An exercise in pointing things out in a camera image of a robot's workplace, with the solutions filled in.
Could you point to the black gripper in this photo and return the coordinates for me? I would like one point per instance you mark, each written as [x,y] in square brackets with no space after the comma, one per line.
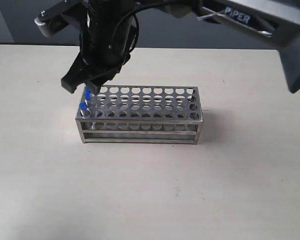
[107,41]

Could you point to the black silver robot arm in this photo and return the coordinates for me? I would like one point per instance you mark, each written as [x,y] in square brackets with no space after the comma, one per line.
[272,21]

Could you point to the steel test tube rack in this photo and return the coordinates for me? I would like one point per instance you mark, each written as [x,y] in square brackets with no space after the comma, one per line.
[142,114]

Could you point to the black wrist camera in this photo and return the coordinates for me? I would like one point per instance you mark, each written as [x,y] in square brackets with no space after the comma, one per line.
[61,15]

